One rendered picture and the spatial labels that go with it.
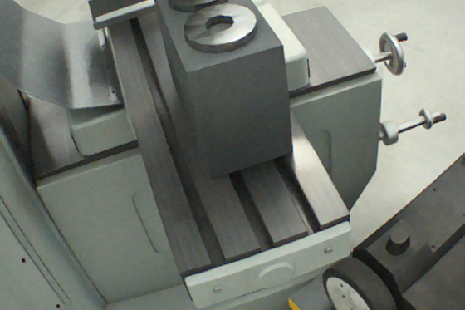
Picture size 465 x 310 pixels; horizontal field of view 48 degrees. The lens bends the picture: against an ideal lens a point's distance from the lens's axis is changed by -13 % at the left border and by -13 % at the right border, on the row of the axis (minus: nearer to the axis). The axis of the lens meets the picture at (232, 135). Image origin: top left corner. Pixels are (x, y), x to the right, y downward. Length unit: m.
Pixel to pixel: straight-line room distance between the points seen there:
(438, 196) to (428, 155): 0.89
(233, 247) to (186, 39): 0.26
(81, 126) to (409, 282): 0.70
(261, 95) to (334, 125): 0.59
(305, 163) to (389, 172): 1.24
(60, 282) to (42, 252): 0.13
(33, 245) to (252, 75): 0.73
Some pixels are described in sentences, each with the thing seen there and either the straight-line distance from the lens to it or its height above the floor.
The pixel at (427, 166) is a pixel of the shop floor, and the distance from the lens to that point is 2.07.
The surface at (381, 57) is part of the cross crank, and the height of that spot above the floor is 0.64.
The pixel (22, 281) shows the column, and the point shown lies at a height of 0.50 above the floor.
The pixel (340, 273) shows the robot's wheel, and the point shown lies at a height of 0.58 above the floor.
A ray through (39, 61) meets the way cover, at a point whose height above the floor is 0.94.
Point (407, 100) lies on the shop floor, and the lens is 2.30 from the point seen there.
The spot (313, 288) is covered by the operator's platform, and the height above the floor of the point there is 0.40.
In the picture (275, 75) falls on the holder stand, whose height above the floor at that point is 1.08.
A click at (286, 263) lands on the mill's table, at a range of 0.74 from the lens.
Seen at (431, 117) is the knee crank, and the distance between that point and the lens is 1.46.
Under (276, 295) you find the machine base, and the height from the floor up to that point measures 0.18.
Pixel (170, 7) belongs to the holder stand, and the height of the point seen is 1.12.
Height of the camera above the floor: 1.54
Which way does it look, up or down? 45 degrees down
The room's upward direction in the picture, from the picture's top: 10 degrees counter-clockwise
